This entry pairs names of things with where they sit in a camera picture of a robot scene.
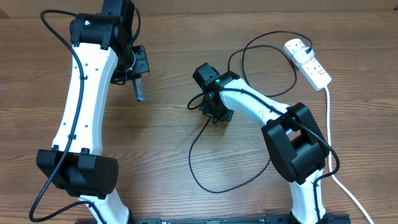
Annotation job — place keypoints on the white power strip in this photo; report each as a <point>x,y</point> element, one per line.
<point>313,71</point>

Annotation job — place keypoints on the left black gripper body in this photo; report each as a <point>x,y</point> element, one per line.
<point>134,65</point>

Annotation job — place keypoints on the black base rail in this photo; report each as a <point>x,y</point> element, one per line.
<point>328,218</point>

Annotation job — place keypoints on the blue Galaxy smartphone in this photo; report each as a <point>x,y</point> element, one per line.
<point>139,90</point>

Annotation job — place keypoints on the white charger plug adapter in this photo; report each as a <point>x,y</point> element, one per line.
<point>303,55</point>

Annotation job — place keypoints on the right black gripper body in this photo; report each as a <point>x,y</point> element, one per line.
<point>216,111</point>

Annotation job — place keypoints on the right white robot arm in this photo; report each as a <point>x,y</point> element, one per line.
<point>295,144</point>

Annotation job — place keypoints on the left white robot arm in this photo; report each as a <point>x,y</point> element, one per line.
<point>104,53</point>

